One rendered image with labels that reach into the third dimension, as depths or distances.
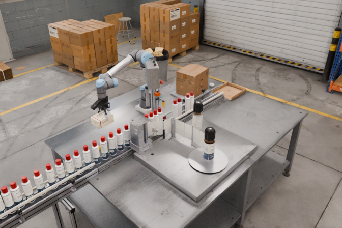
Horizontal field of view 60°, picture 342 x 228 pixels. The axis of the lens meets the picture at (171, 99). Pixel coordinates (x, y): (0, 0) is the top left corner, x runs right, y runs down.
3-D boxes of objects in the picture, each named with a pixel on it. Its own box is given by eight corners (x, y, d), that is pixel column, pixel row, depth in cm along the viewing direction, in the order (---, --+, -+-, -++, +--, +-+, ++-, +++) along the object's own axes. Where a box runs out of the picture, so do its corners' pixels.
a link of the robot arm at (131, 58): (136, 44, 283) (95, 75, 268) (142, 47, 275) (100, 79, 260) (141, 53, 290) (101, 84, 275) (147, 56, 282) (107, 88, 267)
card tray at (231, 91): (231, 100, 329) (231, 97, 327) (212, 92, 345) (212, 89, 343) (246, 91, 348) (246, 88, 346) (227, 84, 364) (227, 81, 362)
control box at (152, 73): (148, 89, 252) (147, 68, 243) (145, 81, 267) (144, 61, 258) (160, 88, 254) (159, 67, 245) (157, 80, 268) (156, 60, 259)
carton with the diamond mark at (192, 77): (193, 98, 328) (194, 76, 315) (175, 93, 340) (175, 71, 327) (207, 89, 349) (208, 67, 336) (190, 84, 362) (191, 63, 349)
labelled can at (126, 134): (127, 148, 247) (125, 127, 238) (123, 145, 251) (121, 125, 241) (132, 145, 251) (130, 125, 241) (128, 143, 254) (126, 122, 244)
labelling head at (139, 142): (139, 153, 241) (138, 127, 228) (129, 146, 249) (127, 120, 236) (152, 146, 249) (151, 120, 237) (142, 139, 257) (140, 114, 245)
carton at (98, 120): (100, 129, 261) (98, 121, 257) (91, 123, 268) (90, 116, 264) (114, 121, 271) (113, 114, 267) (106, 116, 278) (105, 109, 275)
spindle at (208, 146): (209, 164, 227) (211, 133, 214) (200, 159, 233) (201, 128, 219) (216, 159, 233) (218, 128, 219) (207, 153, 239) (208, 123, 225)
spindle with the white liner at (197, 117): (197, 135, 263) (198, 105, 249) (190, 131, 269) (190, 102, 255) (203, 131, 269) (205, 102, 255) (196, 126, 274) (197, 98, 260)
